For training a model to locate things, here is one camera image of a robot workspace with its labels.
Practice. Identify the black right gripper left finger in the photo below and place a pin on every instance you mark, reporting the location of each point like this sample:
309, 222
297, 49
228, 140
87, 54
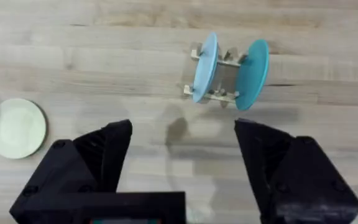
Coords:
85, 168

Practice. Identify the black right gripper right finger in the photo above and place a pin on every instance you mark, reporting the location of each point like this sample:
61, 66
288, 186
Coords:
294, 180

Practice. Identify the small wooden peg rack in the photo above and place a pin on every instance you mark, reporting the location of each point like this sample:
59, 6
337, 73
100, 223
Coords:
226, 72

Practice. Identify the pale green plate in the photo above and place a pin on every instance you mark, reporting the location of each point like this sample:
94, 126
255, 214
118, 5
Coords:
16, 128

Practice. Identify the teal plate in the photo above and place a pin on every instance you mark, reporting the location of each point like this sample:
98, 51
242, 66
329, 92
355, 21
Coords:
252, 76

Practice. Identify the light blue plate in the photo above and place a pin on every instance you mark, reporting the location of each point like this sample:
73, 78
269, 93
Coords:
205, 68

